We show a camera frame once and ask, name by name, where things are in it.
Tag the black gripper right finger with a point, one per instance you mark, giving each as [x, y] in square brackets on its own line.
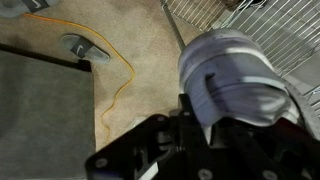
[283, 151]

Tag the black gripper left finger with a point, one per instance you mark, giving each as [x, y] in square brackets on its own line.
[175, 143]

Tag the light grey sneaker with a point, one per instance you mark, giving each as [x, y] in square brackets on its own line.
[226, 75]

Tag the grey floor mat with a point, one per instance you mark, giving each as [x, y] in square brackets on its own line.
[46, 116]

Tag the chrome wire shoe rack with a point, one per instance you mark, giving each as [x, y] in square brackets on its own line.
[288, 31]

